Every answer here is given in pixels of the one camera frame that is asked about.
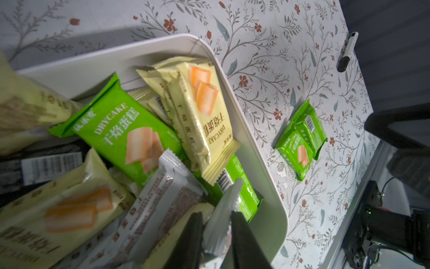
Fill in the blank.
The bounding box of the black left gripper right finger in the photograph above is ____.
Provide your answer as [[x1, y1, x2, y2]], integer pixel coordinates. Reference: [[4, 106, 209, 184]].
[[231, 211, 272, 269]]

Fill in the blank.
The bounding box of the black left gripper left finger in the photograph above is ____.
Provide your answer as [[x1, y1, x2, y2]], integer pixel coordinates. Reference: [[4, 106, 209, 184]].
[[163, 212, 204, 269]]

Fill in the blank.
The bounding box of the green cookie packet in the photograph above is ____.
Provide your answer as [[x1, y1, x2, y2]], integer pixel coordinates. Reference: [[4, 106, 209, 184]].
[[274, 129, 315, 181], [291, 100, 328, 160], [48, 74, 187, 186]]

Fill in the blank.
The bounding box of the white storage box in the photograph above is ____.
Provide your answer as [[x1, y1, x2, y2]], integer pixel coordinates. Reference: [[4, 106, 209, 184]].
[[18, 34, 288, 261]]

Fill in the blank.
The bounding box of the green packet under stack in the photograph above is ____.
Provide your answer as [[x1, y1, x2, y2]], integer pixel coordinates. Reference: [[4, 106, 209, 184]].
[[194, 154, 261, 223]]

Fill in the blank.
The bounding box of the silver cookie packet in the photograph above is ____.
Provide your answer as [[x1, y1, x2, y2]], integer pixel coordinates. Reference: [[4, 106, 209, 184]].
[[77, 148, 244, 269]]

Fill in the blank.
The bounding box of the green cookie packet upright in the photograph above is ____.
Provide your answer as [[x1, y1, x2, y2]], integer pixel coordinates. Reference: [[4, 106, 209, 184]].
[[48, 74, 187, 186]]

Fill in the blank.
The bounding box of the pale yellow cookie packet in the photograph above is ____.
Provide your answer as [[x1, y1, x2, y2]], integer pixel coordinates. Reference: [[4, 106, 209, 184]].
[[1, 149, 135, 269]]

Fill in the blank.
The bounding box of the pale yellow packet stack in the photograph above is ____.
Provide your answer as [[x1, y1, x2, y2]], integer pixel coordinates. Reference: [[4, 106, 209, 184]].
[[136, 56, 240, 186]]

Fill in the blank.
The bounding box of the black cookie packet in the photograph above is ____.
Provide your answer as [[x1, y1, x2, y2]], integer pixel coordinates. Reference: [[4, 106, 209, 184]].
[[1, 140, 90, 207]]

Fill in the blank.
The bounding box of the pale yellow packet back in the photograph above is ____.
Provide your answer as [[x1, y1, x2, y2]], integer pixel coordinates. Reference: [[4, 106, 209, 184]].
[[1, 53, 84, 156]]

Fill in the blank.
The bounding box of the black white marker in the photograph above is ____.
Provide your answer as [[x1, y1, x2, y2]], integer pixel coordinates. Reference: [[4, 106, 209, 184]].
[[337, 31, 359, 73]]

